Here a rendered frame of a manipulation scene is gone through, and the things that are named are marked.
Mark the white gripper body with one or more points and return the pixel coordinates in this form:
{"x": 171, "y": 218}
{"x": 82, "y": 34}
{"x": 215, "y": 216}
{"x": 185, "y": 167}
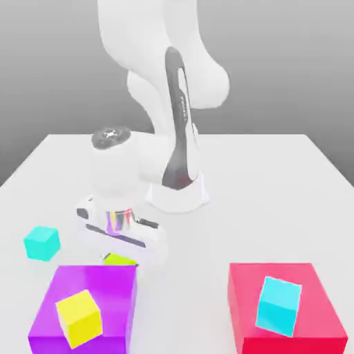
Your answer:
{"x": 155, "y": 244}

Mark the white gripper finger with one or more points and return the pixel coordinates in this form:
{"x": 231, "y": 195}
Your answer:
{"x": 105, "y": 256}

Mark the small lime green cube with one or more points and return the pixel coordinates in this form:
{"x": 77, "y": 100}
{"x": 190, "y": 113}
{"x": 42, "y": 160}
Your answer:
{"x": 119, "y": 260}

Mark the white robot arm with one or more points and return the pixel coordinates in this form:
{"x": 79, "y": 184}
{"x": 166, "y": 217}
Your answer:
{"x": 155, "y": 83}

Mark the small cyan cube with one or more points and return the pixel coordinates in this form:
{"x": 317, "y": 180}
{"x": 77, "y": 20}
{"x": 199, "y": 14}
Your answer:
{"x": 41, "y": 243}
{"x": 278, "y": 307}

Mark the large purple box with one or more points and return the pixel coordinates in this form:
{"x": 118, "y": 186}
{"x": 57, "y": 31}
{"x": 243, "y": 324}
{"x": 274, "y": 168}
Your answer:
{"x": 107, "y": 287}

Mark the large red box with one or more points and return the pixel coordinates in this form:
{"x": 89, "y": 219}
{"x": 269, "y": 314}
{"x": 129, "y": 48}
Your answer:
{"x": 318, "y": 304}

